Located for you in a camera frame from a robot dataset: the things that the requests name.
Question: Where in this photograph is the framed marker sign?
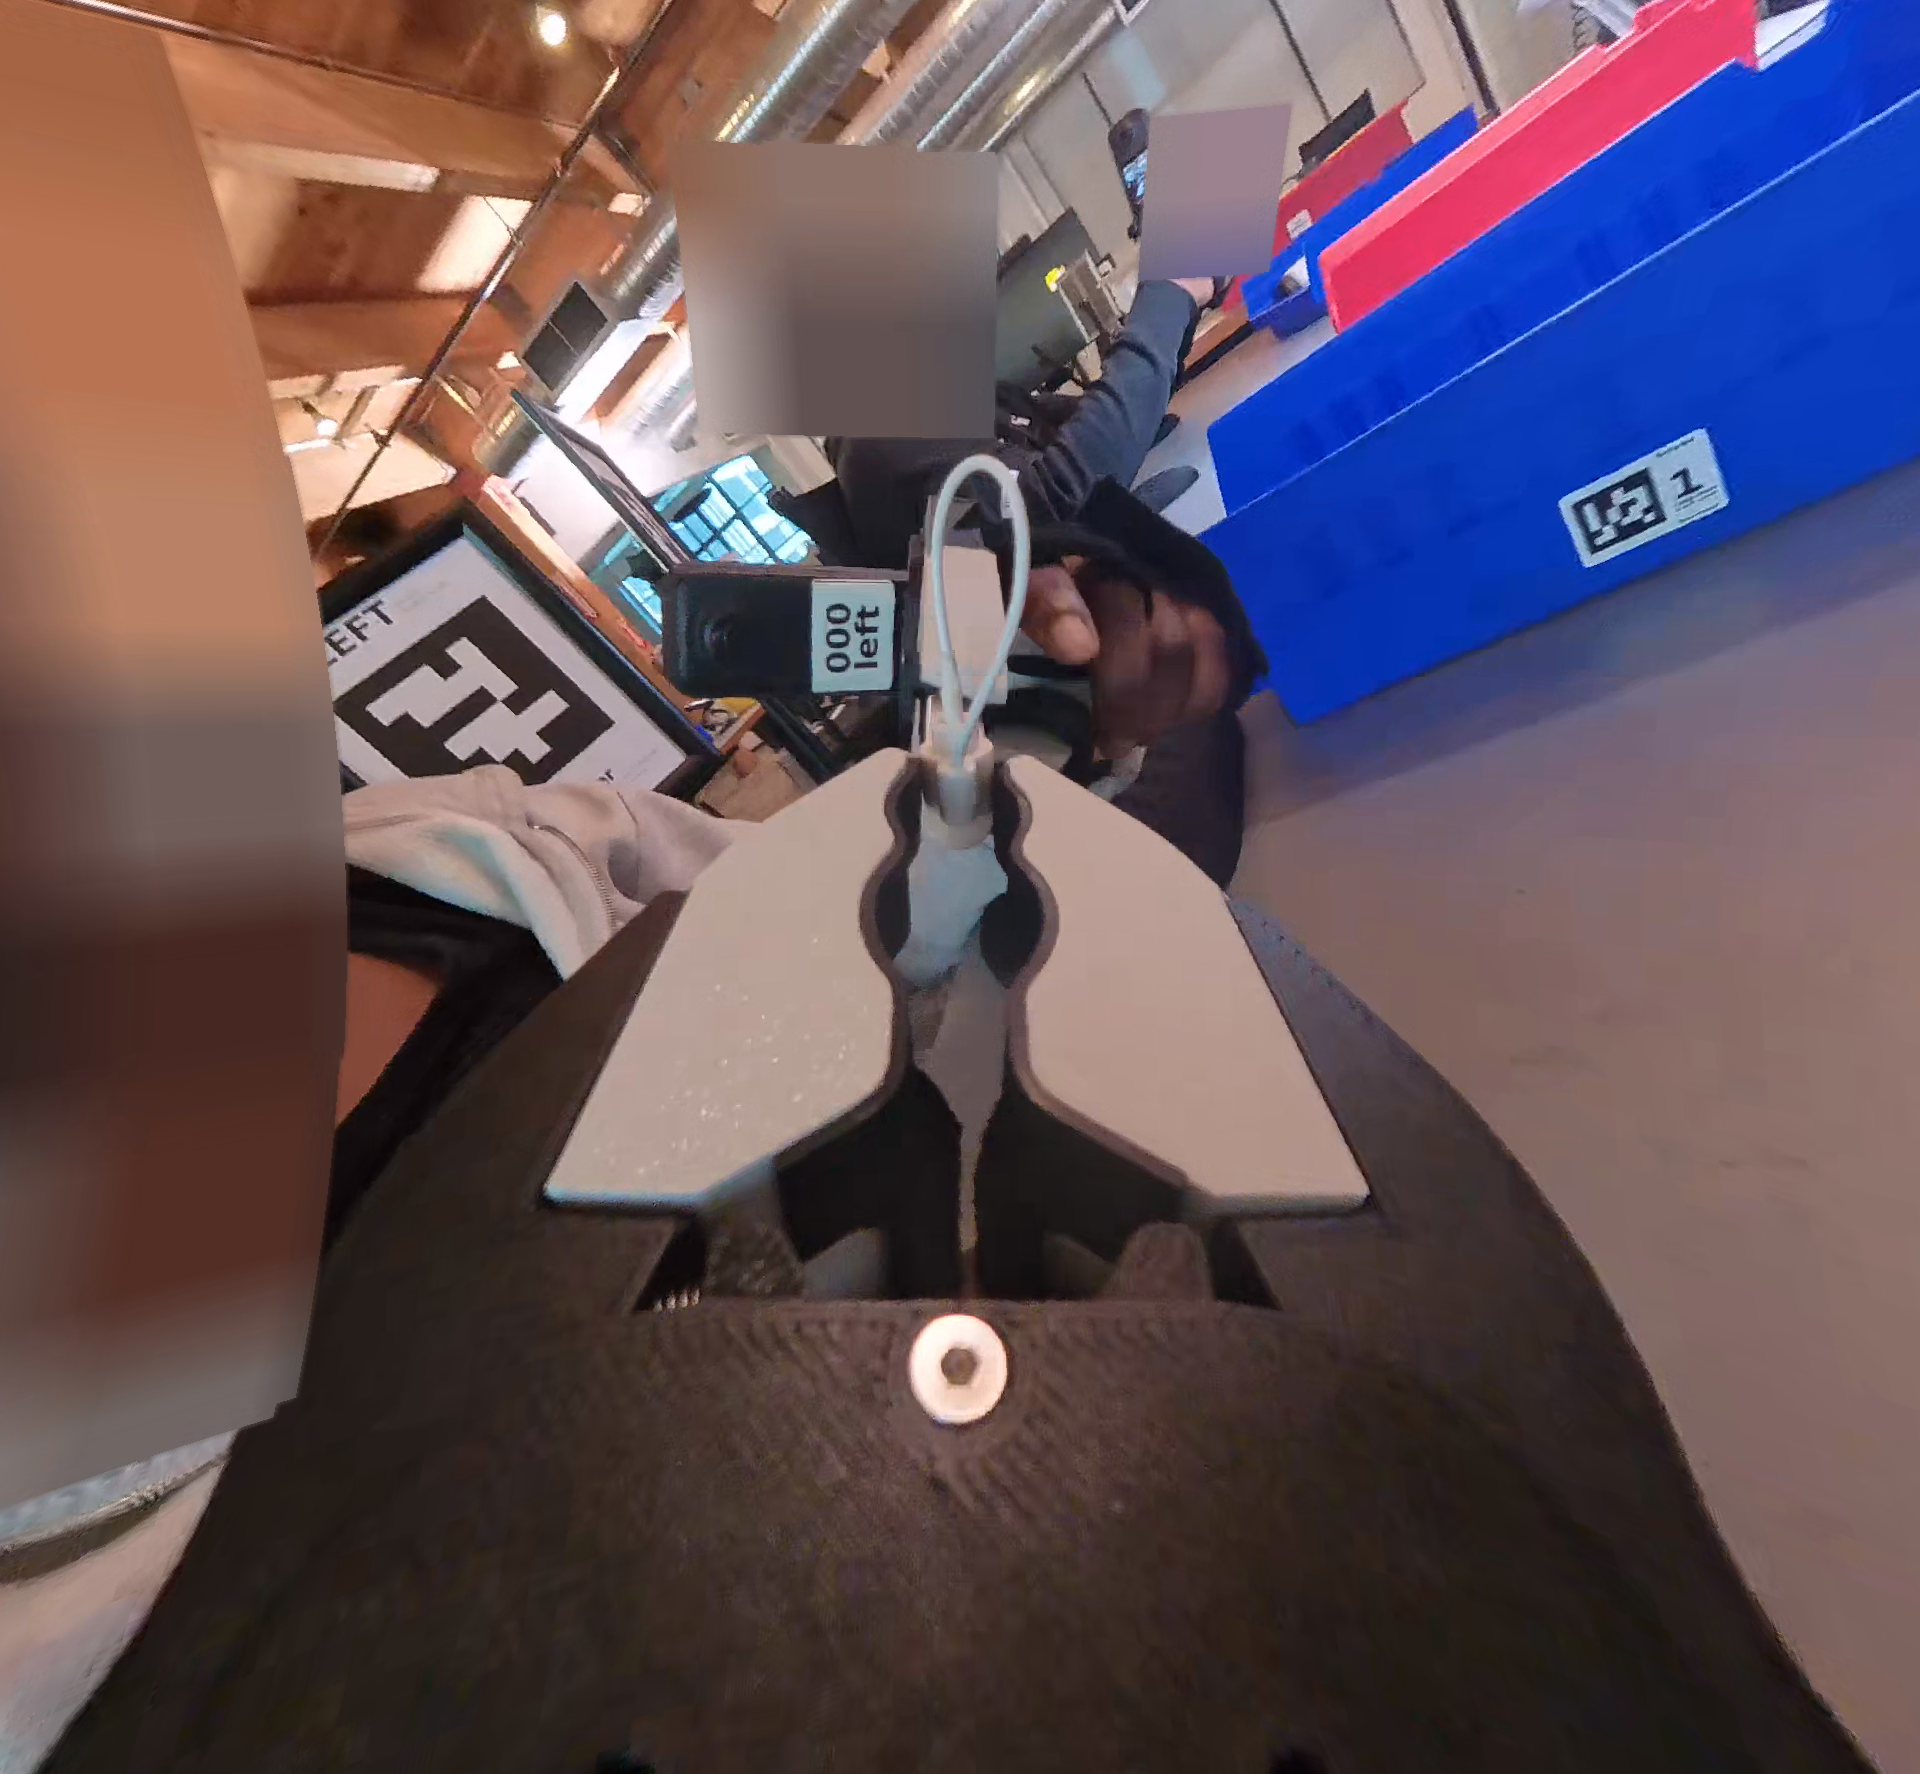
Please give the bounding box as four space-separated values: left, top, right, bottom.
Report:
319 504 725 797

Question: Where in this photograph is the red plastic bin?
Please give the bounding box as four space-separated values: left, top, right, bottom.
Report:
1316 0 1765 335
1272 101 1414 258

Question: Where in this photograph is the blue bin white tag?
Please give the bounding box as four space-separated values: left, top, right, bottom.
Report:
1199 0 1920 729

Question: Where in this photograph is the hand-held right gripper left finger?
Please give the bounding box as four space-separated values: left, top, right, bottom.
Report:
541 748 965 1300

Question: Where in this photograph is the short white cable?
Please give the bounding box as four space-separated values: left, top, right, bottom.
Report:
911 453 1037 983

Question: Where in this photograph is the blue plastic bin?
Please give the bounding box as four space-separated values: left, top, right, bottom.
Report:
1241 109 1484 340

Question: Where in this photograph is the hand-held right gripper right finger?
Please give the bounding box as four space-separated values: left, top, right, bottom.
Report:
977 750 1372 1296

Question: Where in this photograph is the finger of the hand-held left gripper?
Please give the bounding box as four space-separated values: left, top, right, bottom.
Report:
923 549 1029 705

